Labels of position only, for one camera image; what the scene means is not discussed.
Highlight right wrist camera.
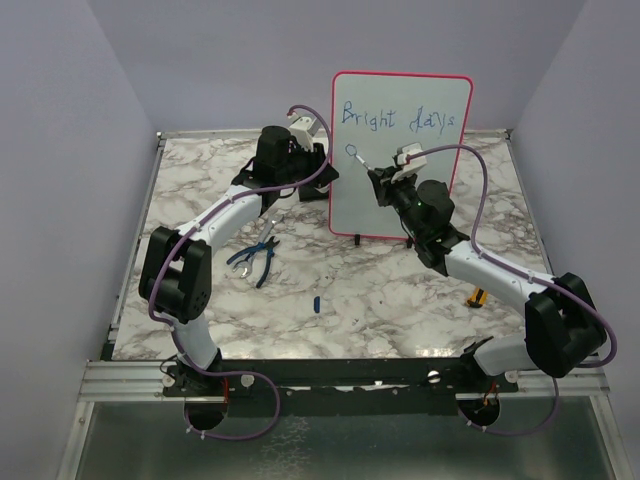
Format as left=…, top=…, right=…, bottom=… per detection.
left=391, top=142, right=427, bottom=183

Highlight yellow utility knife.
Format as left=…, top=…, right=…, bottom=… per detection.
left=466, top=288, right=487, bottom=308

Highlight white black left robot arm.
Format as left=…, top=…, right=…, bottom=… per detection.
left=138, top=116, right=338, bottom=395

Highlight blue white whiteboard marker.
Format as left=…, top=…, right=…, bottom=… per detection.
left=353, top=154, right=374, bottom=172

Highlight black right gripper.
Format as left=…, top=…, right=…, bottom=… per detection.
left=372, top=165, right=426, bottom=240

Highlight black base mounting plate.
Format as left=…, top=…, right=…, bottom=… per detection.
left=163, top=358, right=518, bottom=417

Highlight aluminium table frame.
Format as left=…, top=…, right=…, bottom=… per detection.
left=54, top=127, right=621, bottom=480

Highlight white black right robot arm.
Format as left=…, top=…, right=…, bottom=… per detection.
left=367, top=167, right=607, bottom=391

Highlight silver open-end wrench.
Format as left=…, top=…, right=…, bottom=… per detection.
left=227, top=216, right=282, bottom=278

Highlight pink framed whiteboard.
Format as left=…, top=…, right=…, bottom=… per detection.
left=328, top=71, right=474, bottom=239

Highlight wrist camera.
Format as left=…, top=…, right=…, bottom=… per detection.
left=391, top=142, right=427, bottom=183
left=289, top=113, right=321, bottom=151

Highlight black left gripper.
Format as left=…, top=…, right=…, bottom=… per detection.
left=277, top=139, right=339, bottom=189

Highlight blue handled pliers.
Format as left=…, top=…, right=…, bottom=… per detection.
left=226, top=236, right=279, bottom=290

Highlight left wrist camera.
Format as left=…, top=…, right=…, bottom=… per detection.
left=289, top=113, right=321, bottom=151

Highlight black flat box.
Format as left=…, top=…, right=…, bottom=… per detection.
left=297, top=184, right=330, bottom=203

